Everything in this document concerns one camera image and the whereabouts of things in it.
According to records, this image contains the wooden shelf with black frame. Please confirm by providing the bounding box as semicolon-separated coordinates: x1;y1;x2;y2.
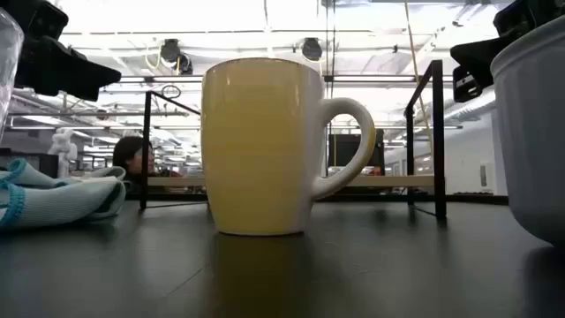
139;59;447;220

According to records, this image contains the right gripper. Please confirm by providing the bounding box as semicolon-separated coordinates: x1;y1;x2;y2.
449;0;565;103

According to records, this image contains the yellow ceramic mug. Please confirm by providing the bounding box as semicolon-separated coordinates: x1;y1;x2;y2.
200;57;377;236

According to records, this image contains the person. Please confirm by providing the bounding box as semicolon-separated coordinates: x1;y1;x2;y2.
112;135;156;183

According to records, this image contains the yellow cable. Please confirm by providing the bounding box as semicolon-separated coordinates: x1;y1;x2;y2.
403;0;436;178

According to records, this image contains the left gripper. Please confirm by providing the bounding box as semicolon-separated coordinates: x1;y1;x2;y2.
0;0;123;102

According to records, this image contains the black monitor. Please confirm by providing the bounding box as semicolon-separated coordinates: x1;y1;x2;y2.
327;128;385;176

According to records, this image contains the clear plastic cup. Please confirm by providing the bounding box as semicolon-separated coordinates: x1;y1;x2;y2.
0;7;26;140

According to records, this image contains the black aluminium table frame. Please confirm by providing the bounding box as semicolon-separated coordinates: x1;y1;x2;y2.
125;193;509;206

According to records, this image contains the light blue cloth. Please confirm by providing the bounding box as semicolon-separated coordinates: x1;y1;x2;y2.
0;157;128;231

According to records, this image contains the white robot figure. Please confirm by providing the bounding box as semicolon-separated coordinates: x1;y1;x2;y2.
47;127;79;178

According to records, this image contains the black ceiling camera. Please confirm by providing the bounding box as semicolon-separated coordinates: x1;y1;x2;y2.
159;38;194;75
301;37;323;62

